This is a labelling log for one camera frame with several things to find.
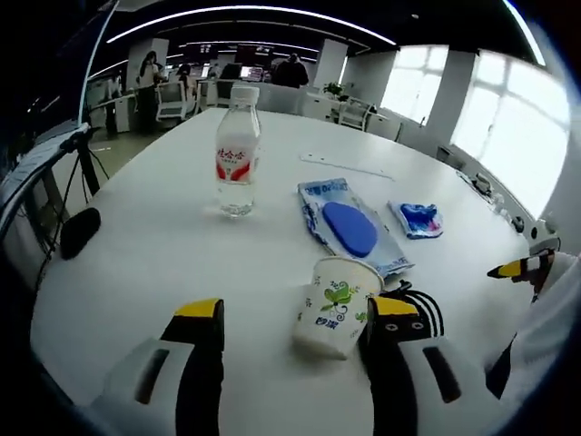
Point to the blue sponge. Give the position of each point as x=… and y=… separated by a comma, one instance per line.
x=349, y=222

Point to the black tripod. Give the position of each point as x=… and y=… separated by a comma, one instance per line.
x=86, y=168

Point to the person's right hand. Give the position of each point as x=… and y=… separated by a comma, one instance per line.
x=542, y=281

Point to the clear plastic water bottle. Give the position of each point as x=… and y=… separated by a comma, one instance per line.
x=237, y=159

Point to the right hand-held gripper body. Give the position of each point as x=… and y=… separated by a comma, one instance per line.
x=544, y=236

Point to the white paper cup green print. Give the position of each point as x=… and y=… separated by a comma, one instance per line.
x=331, y=313

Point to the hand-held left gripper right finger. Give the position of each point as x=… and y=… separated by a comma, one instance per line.
x=395, y=363

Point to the green potted plant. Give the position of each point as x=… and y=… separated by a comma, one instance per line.
x=335, y=89

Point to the black oblong object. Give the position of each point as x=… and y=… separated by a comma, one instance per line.
x=79, y=234

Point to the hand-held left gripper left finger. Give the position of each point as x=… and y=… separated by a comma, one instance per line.
x=199, y=363

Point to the blue tissue pack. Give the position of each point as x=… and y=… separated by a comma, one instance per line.
x=417, y=220

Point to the white office chair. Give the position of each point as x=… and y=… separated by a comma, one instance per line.
x=172, y=100

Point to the white tabletop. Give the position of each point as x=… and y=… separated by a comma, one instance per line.
x=181, y=254

